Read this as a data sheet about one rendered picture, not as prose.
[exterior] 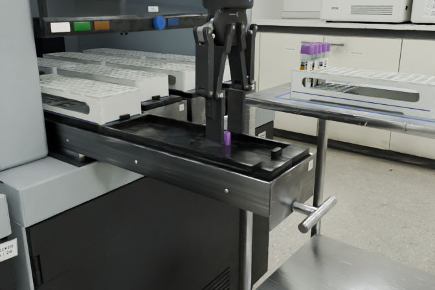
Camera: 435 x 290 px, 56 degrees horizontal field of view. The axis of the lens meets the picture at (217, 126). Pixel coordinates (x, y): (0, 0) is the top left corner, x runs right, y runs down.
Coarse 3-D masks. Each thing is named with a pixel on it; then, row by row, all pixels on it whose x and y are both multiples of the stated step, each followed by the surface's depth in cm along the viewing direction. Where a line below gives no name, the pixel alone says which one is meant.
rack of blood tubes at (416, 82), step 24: (312, 72) 87; (336, 72) 86; (360, 72) 87; (384, 72) 86; (312, 96) 89; (336, 96) 85; (360, 96) 82; (384, 96) 89; (408, 96) 86; (432, 96) 74
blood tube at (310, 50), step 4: (308, 48) 87; (312, 48) 87; (308, 52) 87; (312, 52) 87; (308, 56) 88; (312, 56) 88; (308, 60) 88; (312, 60) 88; (308, 64) 88; (312, 64) 88; (308, 68) 88; (308, 80) 89; (308, 84) 89
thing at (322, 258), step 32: (256, 96) 93; (288, 96) 93; (320, 128) 129; (384, 128) 74; (416, 128) 71; (320, 160) 132; (320, 192) 134; (320, 224) 140; (320, 256) 126; (352, 256) 126; (256, 288) 112; (288, 288) 112; (320, 288) 112; (352, 288) 112; (384, 288) 112; (416, 288) 112
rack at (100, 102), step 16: (48, 80) 88; (64, 80) 87; (80, 80) 88; (48, 96) 90; (64, 96) 77; (80, 96) 74; (96, 96) 72; (112, 96) 73; (128, 96) 76; (64, 112) 78; (80, 112) 84; (96, 112) 72; (112, 112) 74; (128, 112) 77
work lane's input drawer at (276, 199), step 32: (64, 128) 76; (96, 128) 72; (128, 128) 75; (160, 128) 75; (192, 128) 73; (128, 160) 67; (160, 160) 63; (192, 160) 59; (224, 160) 56; (256, 160) 60; (288, 160) 56; (224, 192) 56; (256, 192) 53; (288, 192) 56
